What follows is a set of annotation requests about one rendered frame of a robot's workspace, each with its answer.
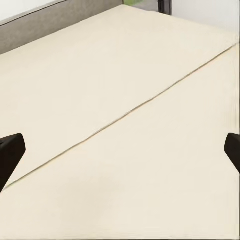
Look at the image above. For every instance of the bed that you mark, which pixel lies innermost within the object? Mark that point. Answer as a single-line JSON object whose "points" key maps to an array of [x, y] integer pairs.
{"points": [[124, 114]]}

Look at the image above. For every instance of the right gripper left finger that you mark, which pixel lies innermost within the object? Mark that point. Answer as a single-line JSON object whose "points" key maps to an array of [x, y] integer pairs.
{"points": [[12, 149]]}

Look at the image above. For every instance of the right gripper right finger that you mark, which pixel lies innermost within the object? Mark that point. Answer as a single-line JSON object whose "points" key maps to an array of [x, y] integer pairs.
{"points": [[232, 149]]}

